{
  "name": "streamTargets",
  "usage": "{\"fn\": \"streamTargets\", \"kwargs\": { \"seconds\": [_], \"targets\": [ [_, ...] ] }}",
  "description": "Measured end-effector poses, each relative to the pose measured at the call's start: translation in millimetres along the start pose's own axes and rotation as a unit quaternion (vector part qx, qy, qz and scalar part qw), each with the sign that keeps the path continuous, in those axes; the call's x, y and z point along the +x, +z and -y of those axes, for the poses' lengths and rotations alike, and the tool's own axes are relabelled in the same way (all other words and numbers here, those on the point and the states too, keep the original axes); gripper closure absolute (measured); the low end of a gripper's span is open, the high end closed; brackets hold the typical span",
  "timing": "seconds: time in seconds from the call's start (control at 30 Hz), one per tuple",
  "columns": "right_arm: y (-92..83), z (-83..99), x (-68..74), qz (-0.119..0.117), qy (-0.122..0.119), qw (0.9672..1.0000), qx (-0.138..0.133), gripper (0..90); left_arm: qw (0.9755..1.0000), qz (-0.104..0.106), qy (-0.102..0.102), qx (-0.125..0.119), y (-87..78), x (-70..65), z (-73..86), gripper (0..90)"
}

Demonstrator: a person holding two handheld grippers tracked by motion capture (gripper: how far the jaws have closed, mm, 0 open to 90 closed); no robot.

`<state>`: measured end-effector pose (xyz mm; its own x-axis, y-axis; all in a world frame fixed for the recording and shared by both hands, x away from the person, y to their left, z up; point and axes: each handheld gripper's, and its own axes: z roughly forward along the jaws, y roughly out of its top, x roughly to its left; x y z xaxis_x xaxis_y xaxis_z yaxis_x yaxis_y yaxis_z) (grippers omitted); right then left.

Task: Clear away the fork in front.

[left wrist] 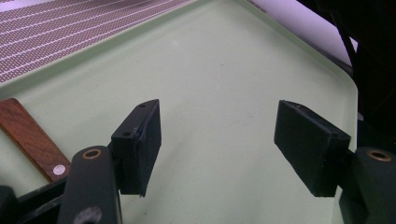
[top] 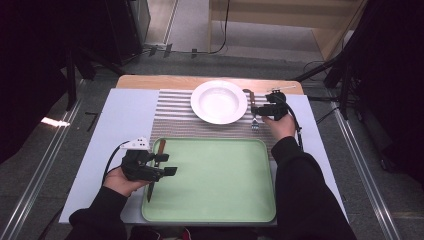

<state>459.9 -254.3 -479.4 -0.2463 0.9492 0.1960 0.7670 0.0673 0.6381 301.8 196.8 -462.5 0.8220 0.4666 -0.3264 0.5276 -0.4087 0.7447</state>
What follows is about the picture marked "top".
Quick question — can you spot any hand-held gripper black cable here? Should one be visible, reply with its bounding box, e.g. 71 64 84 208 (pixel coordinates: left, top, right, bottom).
277 94 305 152
101 140 131 187

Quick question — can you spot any light wooden shelf unit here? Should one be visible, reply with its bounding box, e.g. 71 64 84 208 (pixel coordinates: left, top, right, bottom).
207 0 369 62

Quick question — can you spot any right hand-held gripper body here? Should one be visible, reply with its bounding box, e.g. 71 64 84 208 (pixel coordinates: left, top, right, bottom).
264 84 297 121

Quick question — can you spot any person's left hand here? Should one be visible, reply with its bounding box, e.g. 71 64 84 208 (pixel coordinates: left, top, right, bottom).
102 166 151 198

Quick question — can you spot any white deep plate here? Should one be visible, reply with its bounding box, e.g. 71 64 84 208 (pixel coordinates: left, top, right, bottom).
190 79 249 126

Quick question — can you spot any right hand-held gripper black cable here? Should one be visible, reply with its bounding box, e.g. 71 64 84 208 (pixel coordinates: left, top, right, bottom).
277 94 305 152

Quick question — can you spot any wooden table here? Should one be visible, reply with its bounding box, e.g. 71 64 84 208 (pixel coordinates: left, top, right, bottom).
115 74 305 96

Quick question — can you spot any black cabinet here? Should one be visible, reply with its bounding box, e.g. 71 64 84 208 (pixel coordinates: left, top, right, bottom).
105 0 152 67

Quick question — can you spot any person's right hand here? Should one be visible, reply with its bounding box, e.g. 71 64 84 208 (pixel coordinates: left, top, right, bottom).
262 112 297 141

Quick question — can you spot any light green tray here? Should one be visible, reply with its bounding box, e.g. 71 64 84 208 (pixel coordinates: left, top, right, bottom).
141 136 277 224

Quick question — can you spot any brown-handled knife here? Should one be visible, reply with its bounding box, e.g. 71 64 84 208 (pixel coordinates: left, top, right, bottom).
146 138 167 204

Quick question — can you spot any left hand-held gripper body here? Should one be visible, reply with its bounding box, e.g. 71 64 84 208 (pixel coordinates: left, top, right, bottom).
120 135 166 183

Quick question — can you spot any black tripod stand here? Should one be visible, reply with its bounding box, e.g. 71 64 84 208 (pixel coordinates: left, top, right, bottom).
292 19 359 121

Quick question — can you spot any white board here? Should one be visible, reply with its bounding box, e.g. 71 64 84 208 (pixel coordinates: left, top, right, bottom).
58 87 351 228

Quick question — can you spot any left hand-held gripper black cable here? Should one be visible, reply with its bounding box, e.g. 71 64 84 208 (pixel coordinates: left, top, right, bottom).
101 140 131 187

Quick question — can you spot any metal floor rail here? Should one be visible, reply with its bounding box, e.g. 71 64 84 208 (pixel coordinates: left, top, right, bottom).
0 98 85 240
329 99 403 240

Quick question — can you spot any black hanging cable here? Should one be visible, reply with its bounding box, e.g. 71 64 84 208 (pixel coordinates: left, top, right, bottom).
209 0 232 55

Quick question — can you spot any striped placemat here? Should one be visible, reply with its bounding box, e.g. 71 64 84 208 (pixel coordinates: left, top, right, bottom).
146 88 284 162

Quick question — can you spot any dark curtain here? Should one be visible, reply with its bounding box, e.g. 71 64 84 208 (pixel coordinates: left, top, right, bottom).
0 0 111 164
343 0 424 188

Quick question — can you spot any brown-handled fork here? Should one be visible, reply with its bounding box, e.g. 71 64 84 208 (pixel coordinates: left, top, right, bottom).
248 90 261 132

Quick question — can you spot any black metal stand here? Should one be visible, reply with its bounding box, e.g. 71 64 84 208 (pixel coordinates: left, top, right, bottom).
64 48 80 112

